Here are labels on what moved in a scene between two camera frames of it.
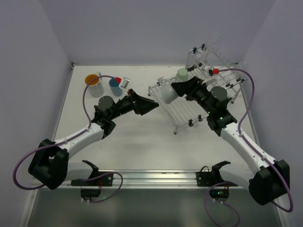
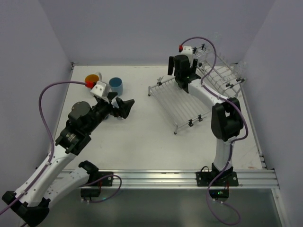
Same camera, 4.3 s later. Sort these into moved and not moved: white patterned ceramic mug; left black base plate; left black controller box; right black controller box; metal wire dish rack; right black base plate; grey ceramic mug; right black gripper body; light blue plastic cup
Moved: grey ceramic mug; right black gripper body
Not moved: left black controller box; right black controller box; light blue plastic cup; metal wire dish rack; left black base plate; right black base plate; white patterned ceramic mug
